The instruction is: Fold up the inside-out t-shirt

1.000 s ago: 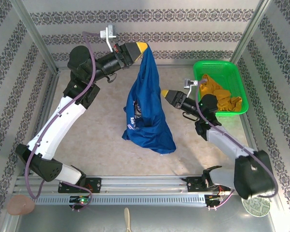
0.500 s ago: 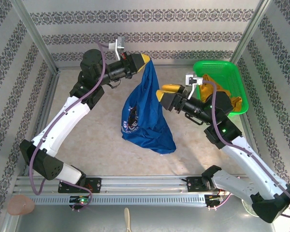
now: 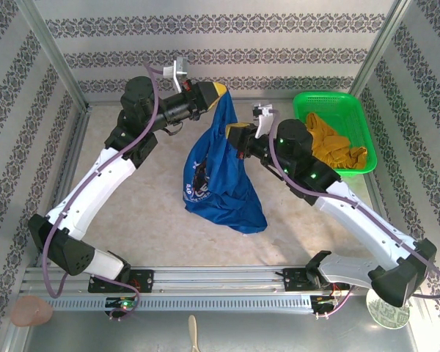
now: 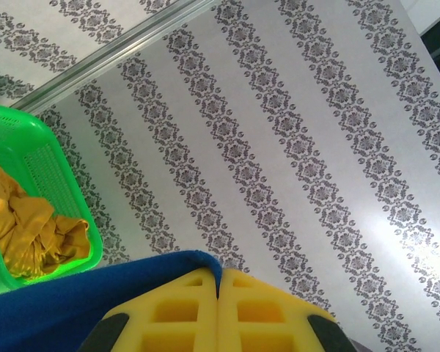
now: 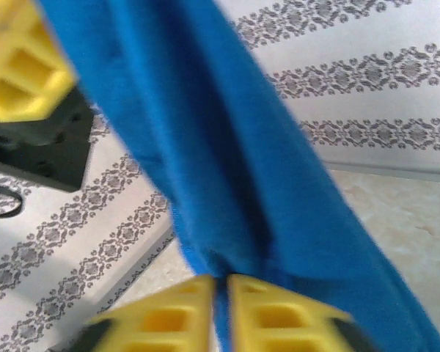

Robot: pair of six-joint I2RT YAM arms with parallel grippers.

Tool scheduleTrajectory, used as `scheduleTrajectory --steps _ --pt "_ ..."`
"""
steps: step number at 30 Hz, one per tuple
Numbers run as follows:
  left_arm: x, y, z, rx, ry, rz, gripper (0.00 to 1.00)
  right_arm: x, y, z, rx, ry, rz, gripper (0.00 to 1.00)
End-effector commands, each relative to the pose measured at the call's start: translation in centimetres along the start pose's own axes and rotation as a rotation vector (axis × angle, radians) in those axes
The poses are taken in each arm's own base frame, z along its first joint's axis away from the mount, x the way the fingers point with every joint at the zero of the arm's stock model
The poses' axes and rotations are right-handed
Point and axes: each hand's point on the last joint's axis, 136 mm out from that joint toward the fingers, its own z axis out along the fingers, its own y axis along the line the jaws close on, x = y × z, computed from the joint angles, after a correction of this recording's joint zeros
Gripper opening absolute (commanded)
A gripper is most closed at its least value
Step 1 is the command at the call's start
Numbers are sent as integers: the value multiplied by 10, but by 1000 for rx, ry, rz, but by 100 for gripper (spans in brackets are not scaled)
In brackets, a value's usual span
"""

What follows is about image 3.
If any blue t-shirt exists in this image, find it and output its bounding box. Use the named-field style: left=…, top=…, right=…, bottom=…
left=183, top=89, right=268, bottom=235

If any yellow crumpled cloth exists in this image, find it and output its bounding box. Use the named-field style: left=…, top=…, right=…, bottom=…
left=304, top=111, right=370, bottom=172

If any green plastic basket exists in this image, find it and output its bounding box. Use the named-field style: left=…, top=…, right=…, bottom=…
left=292, top=90, right=378, bottom=177

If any small circuit board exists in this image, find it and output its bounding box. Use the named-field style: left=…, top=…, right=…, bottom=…
left=312, top=295, right=344, bottom=307
left=105, top=297, right=139, bottom=311

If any green patterned white bowl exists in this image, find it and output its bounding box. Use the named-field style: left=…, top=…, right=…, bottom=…
left=366, top=293, right=411, bottom=329

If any pink translucent cup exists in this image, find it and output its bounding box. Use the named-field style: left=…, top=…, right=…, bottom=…
left=10, top=296, right=54, bottom=327

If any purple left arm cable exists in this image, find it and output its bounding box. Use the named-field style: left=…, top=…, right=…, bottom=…
left=42, top=62, right=161, bottom=320

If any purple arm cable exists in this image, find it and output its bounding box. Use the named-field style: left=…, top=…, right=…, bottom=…
left=269, top=109, right=440, bottom=320
left=42, top=62, right=161, bottom=320

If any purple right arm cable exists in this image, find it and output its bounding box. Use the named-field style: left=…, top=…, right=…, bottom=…
left=269, top=109, right=440, bottom=320

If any aluminium frame rail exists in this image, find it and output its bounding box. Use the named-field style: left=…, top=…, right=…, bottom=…
left=362, top=172, right=397, bottom=221
left=86, top=97, right=298, bottom=108
left=36, top=104, right=92, bottom=267

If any aluminium frame post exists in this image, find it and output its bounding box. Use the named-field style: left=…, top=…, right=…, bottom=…
left=16, top=0, right=89, bottom=111
left=348, top=0, right=414, bottom=98

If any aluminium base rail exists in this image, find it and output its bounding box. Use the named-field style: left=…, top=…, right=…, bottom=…
left=20, top=265, right=417, bottom=296

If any slotted grey cable duct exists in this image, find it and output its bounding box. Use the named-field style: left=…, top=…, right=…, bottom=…
left=45, top=295, right=312, bottom=313

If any wooden spatula handle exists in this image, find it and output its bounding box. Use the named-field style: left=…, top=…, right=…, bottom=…
left=188, top=314, right=200, bottom=352

